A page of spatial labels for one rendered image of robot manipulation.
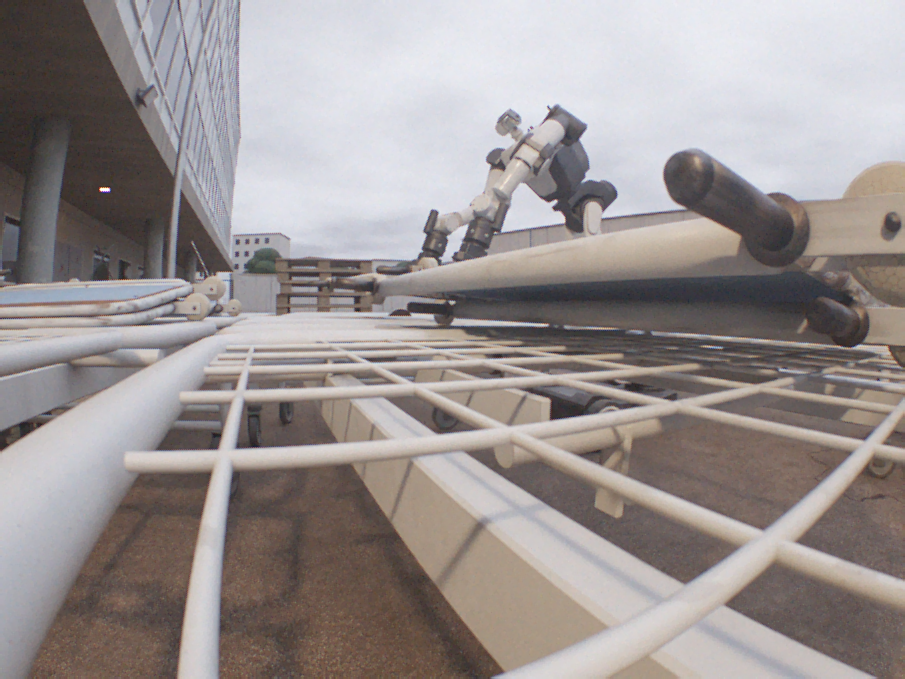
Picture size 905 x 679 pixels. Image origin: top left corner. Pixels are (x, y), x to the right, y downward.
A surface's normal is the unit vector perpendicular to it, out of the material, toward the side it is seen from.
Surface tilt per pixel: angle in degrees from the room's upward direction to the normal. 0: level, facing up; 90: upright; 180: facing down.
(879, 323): 87
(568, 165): 91
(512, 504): 0
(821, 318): 87
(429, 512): 90
